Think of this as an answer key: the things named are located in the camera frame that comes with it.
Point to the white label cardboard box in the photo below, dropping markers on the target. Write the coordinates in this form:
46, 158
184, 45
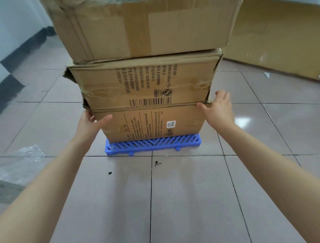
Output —
150, 124

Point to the person's left hand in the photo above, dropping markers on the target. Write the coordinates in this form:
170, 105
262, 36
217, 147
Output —
87, 131

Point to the clear plastic sheet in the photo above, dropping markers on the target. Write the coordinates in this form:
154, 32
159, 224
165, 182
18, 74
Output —
20, 162

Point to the person's left forearm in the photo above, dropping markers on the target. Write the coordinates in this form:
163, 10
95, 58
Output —
42, 192

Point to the person's left thumb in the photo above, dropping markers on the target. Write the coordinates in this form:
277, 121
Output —
103, 121

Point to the flat cardboard sheet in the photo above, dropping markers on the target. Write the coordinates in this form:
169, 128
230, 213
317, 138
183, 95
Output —
275, 35

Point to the large plain cardboard box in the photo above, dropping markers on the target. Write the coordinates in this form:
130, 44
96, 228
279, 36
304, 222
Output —
150, 27

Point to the barcode printed cardboard box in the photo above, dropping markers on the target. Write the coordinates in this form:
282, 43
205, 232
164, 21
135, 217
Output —
145, 85

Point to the person's right hand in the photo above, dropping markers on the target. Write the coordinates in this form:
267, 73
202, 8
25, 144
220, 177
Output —
220, 114

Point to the person's right forearm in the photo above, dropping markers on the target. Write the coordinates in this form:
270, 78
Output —
270, 175

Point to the white paper scrap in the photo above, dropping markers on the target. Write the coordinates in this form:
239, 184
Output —
266, 74

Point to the blue plastic pallet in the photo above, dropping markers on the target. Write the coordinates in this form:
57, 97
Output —
150, 146

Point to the person's right thumb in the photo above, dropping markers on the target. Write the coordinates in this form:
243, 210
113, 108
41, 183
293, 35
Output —
203, 106

